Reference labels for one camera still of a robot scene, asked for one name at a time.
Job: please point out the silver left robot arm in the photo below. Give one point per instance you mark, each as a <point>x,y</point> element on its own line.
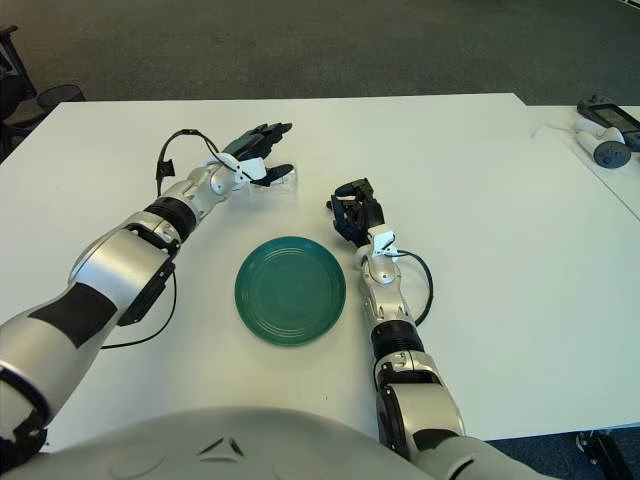
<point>125,250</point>

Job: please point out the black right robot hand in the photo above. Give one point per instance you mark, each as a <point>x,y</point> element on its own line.
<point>362,215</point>

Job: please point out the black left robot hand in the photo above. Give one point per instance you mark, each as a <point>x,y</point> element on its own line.
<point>255,142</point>

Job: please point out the green round plate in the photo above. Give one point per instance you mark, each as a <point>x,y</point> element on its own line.
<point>290,292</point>

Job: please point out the black mesh wastebasket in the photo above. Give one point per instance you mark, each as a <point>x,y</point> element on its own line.
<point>62,95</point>

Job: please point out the clear plastic bottle blue cap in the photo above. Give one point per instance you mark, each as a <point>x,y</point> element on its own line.
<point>287,186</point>

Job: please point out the black table foot caster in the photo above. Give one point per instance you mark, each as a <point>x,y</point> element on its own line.
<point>600,450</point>

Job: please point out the black office chair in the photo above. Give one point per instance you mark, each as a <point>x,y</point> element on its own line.
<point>15,75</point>

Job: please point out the dark handheld console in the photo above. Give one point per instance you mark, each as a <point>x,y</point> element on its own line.
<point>612,117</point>

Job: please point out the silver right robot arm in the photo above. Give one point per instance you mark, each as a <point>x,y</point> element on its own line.
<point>400,340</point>

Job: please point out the white VR controller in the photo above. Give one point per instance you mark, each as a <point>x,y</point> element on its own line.
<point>610,152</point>

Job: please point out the grey robot torso shell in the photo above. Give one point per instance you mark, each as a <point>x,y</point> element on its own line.
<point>200,450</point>

